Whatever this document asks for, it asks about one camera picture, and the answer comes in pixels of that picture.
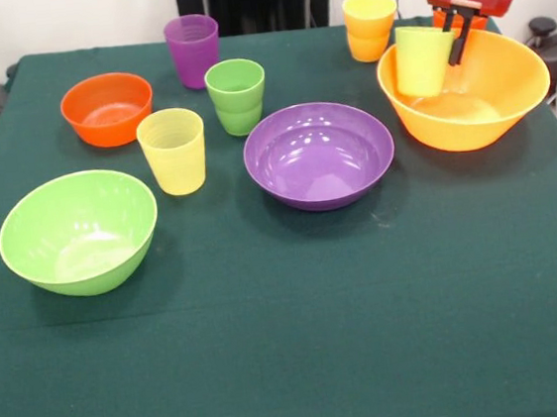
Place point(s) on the orange-red cup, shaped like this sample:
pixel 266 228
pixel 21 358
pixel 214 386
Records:
pixel 438 20

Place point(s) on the light green tapered cup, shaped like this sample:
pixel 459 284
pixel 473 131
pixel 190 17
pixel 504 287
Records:
pixel 418 69

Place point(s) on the green bowl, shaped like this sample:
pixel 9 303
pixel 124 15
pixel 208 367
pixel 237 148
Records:
pixel 76 229

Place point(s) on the purple bowl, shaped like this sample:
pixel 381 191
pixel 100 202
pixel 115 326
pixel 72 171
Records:
pixel 318 159

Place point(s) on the purple cup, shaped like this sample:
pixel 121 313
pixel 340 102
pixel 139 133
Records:
pixel 193 58

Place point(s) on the orange-red bowl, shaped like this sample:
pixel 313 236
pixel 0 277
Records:
pixel 106 132

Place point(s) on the green stepped cup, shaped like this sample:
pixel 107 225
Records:
pixel 238 113

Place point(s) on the yellow-orange stepped cup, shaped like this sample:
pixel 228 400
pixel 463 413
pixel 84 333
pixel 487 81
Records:
pixel 370 39

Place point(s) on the dark green tablecloth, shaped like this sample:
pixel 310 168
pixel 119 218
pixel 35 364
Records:
pixel 292 341

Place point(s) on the yellow tapered cup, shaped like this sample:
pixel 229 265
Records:
pixel 174 164

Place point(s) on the large yellow-orange bowl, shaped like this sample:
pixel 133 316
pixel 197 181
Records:
pixel 508 75

